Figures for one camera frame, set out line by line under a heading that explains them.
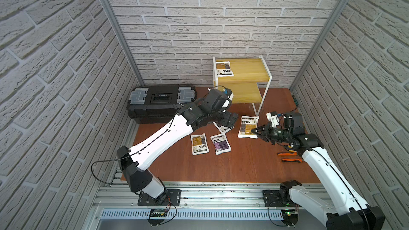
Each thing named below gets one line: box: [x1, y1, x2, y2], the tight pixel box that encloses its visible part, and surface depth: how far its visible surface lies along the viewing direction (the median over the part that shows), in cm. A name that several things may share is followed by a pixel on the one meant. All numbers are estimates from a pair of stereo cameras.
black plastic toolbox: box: [126, 85, 198, 125], surface depth 93 cm
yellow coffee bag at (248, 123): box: [237, 115, 260, 139], surface depth 77 cm
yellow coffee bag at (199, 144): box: [190, 133, 210, 156], surface depth 91 cm
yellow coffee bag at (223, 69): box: [215, 61, 234, 78], surface depth 83 cm
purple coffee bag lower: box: [210, 133, 232, 155], surface depth 92 cm
